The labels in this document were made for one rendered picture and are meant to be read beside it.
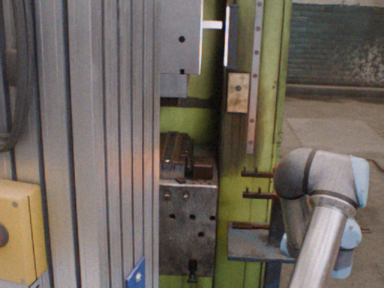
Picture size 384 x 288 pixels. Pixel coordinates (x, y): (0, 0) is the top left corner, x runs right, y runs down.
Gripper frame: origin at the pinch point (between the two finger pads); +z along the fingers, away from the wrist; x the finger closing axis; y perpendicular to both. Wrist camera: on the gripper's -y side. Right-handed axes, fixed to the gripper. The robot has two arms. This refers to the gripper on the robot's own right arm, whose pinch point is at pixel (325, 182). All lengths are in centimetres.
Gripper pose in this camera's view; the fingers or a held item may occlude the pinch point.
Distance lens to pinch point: 177.0
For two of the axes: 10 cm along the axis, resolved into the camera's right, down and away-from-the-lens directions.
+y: -0.3, 9.4, 3.3
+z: 0.5, -3.3, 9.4
